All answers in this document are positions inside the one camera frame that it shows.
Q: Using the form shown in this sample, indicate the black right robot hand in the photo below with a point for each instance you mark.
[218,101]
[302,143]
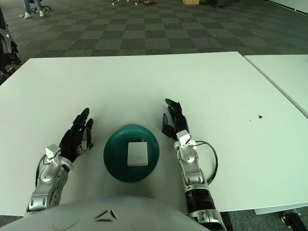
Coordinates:
[180,122]

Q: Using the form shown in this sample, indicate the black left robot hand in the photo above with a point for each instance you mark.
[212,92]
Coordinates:
[72,142]

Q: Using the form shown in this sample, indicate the white charger block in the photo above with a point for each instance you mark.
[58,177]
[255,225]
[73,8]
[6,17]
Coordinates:
[137,154]

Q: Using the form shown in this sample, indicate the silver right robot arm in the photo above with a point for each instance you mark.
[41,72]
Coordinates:
[190,156]

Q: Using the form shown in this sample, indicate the dark green round plate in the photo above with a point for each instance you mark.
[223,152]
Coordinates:
[115,156]

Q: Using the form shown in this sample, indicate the grey robot torso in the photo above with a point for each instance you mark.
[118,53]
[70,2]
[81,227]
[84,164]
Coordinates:
[84,214]

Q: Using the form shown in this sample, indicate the white table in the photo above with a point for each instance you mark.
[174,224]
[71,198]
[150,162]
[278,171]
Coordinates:
[284,72]

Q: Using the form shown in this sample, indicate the cardboard box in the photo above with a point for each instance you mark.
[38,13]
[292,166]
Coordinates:
[191,2]

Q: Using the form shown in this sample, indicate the colourful small floor items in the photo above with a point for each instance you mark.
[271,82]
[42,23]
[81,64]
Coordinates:
[149,2]

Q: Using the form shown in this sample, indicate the black background equipment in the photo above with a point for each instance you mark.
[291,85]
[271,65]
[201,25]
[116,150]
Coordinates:
[221,3]

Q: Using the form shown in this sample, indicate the black swivel chair base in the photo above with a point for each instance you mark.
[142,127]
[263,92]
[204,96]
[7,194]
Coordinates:
[45,7]

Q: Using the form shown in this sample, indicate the person legs in jeans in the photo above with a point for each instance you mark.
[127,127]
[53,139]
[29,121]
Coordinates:
[27,7]

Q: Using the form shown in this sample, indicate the black metal table base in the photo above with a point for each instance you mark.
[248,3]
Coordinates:
[294,221]

